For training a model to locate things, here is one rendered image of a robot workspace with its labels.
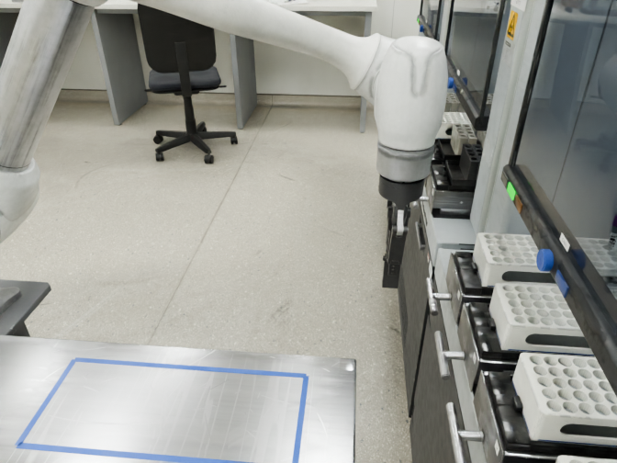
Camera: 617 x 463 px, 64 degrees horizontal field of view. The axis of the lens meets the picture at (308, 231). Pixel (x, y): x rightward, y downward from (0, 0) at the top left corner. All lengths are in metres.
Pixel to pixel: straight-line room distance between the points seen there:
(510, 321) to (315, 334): 1.26
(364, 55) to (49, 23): 0.53
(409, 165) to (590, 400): 0.40
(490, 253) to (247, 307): 1.35
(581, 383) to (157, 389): 0.55
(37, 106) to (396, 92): 0.66
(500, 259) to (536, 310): 0.14
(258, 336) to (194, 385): 1.25
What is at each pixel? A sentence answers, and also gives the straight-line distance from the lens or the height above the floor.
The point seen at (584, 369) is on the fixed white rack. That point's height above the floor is 0.86.
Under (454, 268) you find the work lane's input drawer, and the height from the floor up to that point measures 0.81.
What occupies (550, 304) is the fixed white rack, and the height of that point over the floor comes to 0.86.
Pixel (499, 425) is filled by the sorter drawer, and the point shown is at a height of 0.81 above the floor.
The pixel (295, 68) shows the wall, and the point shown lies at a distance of 4.42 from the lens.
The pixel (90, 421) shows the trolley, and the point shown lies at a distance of 0.73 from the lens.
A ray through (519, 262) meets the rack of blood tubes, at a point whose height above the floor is 0.86.
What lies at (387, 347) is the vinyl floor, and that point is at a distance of 1.93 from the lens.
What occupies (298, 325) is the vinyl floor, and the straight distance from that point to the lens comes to 2.00.
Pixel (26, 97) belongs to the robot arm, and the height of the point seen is 1.09.
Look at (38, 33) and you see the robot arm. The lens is 1.00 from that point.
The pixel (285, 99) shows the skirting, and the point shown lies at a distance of 4.50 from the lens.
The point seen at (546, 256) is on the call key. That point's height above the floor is 0.99.
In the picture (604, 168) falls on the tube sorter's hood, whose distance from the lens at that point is 0.64.
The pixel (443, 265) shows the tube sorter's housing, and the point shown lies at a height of 0.73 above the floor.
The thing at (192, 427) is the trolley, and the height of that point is 0.82.
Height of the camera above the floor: 1.36
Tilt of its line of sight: 32 degrees down
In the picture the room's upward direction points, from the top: straight up
